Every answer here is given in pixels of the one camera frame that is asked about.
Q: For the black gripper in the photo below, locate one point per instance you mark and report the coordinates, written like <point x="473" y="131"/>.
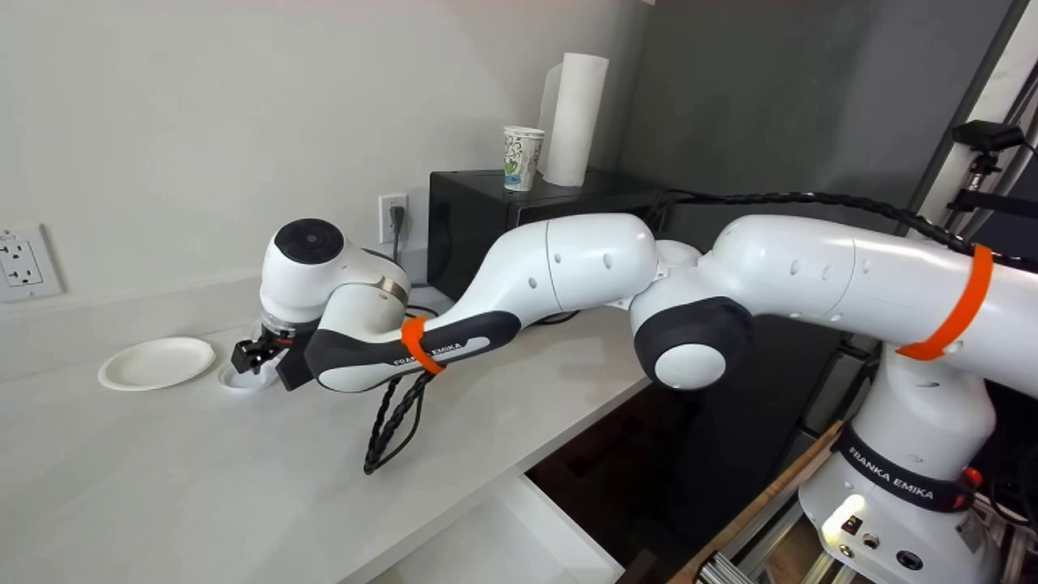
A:
<point x="284" y="348"/>

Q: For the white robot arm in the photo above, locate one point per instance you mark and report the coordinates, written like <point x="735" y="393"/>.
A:
<point x="896" y="495"/>

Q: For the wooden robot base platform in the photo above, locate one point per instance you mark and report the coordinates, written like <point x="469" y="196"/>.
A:
<point x="769" y="541"/>

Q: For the stainless steel microwave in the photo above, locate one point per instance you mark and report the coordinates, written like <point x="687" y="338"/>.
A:
<point x="470" y="207"/>

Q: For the white paper plate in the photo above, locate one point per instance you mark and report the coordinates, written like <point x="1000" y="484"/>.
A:
<point x="156" y="364"/>

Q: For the printed paper cup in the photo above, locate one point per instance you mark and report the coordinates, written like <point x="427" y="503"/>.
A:
<point x="519" y="158"/>

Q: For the white paper towel roll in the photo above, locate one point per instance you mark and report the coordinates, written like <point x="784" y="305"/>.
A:
<point x="568" y="113"/>

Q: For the white wall outlet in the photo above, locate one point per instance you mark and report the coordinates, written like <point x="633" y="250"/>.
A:
<point x="27" y="266"/>

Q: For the black camera tripod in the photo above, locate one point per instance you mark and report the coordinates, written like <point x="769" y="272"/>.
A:
<point x="987" y="140"/>

